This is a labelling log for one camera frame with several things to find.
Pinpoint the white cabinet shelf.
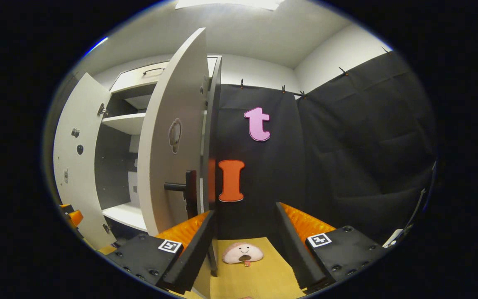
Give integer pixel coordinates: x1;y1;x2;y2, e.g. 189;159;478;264
101;112;146;135

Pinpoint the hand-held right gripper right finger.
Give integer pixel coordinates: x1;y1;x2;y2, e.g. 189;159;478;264
276;202;389;291

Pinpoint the black backdrop cloth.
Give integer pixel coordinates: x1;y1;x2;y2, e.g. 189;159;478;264
214;50;438;245

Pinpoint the white printed card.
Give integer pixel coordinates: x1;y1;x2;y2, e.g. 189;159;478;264
382;226;414;248

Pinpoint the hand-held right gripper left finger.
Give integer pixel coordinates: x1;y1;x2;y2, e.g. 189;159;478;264
106;211;216;294

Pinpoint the white cabinet door phone sticker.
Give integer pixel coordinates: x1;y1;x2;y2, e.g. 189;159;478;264
53;73;113;250

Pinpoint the long ceiling light panel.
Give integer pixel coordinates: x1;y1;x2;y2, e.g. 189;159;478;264
176;0;286;11

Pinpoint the white cabinet door square sticker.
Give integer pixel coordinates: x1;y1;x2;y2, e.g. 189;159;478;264
137;28;212;297

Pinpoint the white and grey cabinet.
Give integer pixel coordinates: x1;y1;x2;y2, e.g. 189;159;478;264
94;56;223;277

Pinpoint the white cabinet drawer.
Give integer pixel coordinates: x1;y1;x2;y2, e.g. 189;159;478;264
110;58;219;94

